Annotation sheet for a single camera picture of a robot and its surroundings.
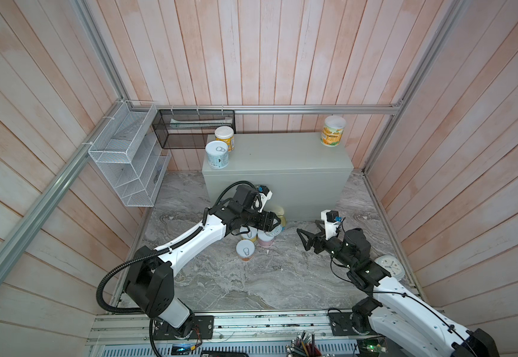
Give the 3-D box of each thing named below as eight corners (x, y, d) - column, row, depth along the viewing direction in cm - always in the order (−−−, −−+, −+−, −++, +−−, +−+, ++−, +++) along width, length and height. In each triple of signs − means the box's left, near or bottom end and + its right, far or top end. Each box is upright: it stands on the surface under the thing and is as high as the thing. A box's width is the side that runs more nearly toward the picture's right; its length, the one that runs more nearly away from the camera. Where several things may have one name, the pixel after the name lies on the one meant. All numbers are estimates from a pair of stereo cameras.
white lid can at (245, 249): (236, 261, 90) (235, 255, 86) (237, 245, 94) (236, 239, 90) (254, 261, 90) (254, 255, 86) (254, 245, 94) (254, 239, 90)
